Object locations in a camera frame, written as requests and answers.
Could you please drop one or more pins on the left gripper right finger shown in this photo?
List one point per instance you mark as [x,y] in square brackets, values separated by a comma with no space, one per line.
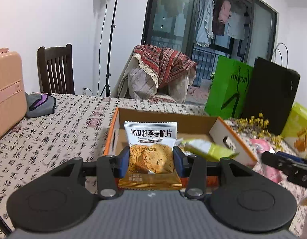
[235,195]

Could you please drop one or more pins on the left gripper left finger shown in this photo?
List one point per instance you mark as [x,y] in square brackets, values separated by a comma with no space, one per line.
[67,195]

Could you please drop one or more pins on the pumpkin seed oat crisp packet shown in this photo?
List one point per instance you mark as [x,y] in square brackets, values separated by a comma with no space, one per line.
[151,164]

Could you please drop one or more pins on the pink snack packet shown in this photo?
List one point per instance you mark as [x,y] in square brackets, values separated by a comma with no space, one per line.
[265,155]

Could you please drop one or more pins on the green snack packet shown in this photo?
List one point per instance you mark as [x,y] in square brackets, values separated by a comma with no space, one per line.
[206,149]

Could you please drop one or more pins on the yellow dried flower branch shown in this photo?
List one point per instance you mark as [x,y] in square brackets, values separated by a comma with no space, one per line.
[257,128]

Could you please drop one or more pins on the red cardboard snack box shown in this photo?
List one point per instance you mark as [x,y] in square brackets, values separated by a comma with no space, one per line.
[213,129]

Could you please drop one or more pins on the calligraphy print tablecloth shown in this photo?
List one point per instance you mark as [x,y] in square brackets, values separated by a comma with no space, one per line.
[78,128]

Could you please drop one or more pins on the black paper bag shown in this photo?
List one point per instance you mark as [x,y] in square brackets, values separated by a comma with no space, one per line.
[272,92]

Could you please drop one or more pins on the grey purple pouch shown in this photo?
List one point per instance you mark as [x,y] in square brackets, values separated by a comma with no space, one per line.
[39,105]

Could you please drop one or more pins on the green mucun paper bag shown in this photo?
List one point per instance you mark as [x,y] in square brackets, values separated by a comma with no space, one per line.
[229,88]

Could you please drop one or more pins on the pink hard suitcase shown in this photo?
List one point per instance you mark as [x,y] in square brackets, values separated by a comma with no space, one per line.
[13,105]

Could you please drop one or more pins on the dark wooden chair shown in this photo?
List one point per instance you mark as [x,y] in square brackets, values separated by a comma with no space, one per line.
[55,70]

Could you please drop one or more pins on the chair with red patterned cloth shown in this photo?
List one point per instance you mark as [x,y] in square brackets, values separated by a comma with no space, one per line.
[151,71]

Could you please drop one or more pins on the hanging clothes on balcony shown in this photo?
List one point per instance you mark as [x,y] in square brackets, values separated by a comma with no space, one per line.
[220,18]

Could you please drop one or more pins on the studio light on stand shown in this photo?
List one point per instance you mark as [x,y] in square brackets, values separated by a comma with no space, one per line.
[106,89]

